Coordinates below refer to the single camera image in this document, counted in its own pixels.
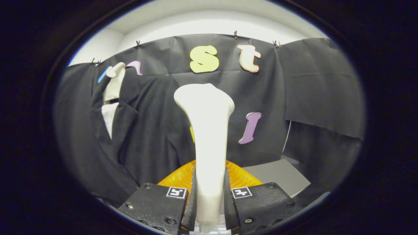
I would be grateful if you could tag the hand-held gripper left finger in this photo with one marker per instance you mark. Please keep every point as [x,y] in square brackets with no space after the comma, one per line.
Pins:
[192,209]

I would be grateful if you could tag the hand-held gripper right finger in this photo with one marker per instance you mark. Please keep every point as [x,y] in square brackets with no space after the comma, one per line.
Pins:
[228,209]

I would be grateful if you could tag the white garment steamer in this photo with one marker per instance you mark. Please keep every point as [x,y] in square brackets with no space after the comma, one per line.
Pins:
[209,137]

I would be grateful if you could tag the black suit jacket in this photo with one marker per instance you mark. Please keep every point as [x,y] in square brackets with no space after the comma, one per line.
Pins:
[153,130]

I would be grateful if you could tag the white shirt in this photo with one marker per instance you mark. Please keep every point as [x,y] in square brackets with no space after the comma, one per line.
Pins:
[109,117]

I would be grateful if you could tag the white clothes hanger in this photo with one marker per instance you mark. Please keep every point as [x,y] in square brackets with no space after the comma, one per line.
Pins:
[116,83]

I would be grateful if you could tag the grey cabinet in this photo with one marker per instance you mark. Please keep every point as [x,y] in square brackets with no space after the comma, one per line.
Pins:
[281,178]

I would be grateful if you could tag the black backdrop cloth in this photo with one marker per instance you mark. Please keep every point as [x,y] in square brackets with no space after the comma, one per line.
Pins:
[310,81]

